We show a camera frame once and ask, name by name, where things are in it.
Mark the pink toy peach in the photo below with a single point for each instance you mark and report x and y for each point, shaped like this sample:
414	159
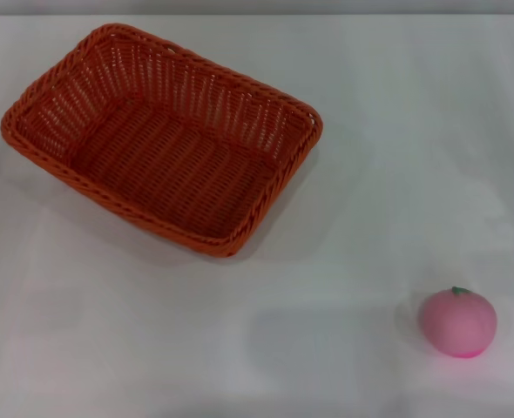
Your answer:
457	326

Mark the orange woven plastic basket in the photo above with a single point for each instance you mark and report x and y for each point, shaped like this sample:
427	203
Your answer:
165	174

